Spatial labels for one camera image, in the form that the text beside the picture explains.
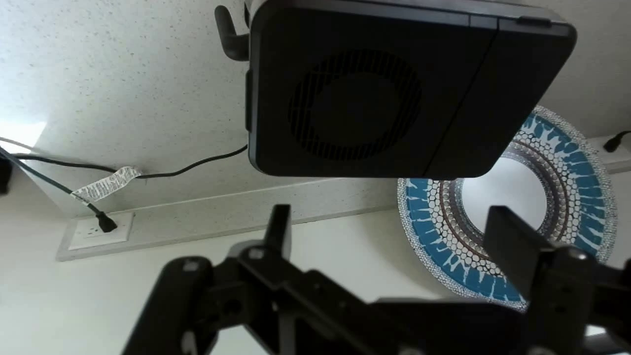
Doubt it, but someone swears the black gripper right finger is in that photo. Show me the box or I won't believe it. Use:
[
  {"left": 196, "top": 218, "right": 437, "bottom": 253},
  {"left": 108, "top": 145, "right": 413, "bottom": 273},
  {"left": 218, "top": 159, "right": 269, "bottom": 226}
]
[{"left": 482, "top": 204, "right": 561, "bottom": 307}]

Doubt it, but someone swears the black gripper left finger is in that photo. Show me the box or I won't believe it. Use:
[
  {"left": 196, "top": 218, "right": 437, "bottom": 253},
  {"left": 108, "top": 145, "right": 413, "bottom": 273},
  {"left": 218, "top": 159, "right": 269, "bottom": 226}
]
[{"left": 261, "top": 204, "right": 293, "bottom": 263}]

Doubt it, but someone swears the black coffee machine lid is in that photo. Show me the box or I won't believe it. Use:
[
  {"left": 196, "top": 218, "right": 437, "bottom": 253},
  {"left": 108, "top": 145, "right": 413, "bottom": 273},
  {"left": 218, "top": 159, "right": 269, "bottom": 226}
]
[{"left": 246, "top": 0, "right": 500, "bottom": 180}]

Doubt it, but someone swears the black steel coffee machine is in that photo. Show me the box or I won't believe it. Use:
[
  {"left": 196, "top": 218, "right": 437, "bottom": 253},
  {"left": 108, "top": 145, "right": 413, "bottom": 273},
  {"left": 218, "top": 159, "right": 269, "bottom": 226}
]
[{"left": 242, "top": 0, "right": 579, "bottom": 182}]

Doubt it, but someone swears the blue patterned decorative plate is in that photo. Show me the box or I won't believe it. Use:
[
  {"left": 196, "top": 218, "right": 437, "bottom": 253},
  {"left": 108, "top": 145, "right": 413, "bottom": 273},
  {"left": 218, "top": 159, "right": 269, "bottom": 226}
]
[{"left": 393, "top": 105, "right": 618, "bottom": 315}]

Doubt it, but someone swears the black coffee machine cord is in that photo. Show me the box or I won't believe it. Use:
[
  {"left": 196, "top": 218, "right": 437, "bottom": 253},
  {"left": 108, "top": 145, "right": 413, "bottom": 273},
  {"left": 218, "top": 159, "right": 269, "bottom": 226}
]
[{"left": 0, "top": 145, "right": 249, "bottom": 182}]

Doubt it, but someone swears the black kettle power cord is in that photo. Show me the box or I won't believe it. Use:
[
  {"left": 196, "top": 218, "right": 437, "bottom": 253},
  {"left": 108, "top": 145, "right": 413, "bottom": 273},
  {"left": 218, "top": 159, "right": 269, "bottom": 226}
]
[{"left": 600, "top": 129, "right": 631, "bottom": 157}]

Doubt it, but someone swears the white wall outlet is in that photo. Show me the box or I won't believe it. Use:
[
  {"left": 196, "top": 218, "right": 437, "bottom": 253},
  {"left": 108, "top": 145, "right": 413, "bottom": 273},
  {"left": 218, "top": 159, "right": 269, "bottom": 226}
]
[{"left": 54, "top": 210, "right": 137, "bottom": 263}]

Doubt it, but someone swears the black cord with plug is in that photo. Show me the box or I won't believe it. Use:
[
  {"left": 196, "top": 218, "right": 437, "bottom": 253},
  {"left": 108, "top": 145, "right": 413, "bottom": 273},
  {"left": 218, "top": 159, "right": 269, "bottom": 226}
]
[{"left": 0, "top": 145, "right": 119, "bottom": 236}]

